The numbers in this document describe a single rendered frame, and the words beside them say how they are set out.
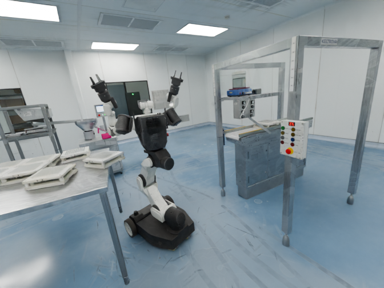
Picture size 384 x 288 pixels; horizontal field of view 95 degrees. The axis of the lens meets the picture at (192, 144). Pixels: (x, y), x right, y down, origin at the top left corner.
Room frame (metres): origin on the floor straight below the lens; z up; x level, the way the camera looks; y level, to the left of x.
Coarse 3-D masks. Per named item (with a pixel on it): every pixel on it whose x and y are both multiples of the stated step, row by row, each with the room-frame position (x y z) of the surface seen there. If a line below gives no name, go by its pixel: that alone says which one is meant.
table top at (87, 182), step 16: (80, 160) 1.69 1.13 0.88; (80, 176) 1.27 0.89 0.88; (96, 176) 1.24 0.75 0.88; (0, 192) 1.14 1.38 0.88; (16, 192) 1.11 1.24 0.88; (32, 192) 1.08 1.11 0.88; (48, 192) 1.06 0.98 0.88; (64, 192) 1.04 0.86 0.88; (80, 192) 1.01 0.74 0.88; (96, 192) 1.03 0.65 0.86; (0, 208) 0.92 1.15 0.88; (16, 208) 0.90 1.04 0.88; (32, 208) 0.90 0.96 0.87
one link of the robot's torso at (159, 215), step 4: (172, 204) 1.58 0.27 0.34; (152, 208) 1.55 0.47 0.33; (164, 208) 1.52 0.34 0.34; (152, 212) 1.55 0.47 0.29; (156, 212) 1.50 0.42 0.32; (160, 212) 1.47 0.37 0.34; (164, 212) 1.48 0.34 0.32; (156, 216) 1.50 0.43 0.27; (160, 216) 1.45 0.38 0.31; (160, 220) 1.46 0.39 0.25; (164, 220) 1.46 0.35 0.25
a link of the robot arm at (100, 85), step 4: (104, 80) 1.56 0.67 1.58; (96, 84) 1.50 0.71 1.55; (100, 84) 1.52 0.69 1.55; (104, 84) 1.55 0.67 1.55; (92, 88) 1.49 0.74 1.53; (96, 88) 1.49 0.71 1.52; (100, 88) 1.52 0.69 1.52; (104, 88) 1.55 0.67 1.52; (96, 92) 1.53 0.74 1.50; (100, 92) 1.52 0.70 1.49; (104, 92) 1.54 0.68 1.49; (108, 92) 1.56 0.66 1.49; (100, 96) 1.53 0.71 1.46; (104, 96) 1.53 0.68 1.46; (108, 96) 1.55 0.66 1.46
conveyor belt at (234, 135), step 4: (252, 128) 2.29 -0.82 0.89; (256, 128) 2.26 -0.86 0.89; (276, 128) 2.16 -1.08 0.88; (232, 132) 2.18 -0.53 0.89; (236, 132) 2.16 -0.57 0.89; (240, 132) 2.14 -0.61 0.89; (244, 132) 2.11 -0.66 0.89; (260, 132) 2.05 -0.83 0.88; (228, 136) 2.07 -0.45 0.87; (232, 136) 2.01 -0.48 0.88; (236, 136) 1.97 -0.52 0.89; (244, 136) 1.94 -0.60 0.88
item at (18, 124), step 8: (16, 88) 4.84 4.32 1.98; (0, 96) 4.67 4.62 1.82; (8, 96) 4.74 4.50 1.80; (16, 96) 4.82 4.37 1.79; (0, 104) 4.64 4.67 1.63; (8, 104) 4.71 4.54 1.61; (16, 104) 4.79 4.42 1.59; (24, 104) 4.87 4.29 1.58; (0, 112) 4.61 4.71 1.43; (8, 112) 4.68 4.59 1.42; (0, 120) 4.58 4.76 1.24; (16, 120) 4.73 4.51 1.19; (8, 128) 4.63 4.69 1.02; (16, 128) 4.70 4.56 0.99; (24, 128) 4.78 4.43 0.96
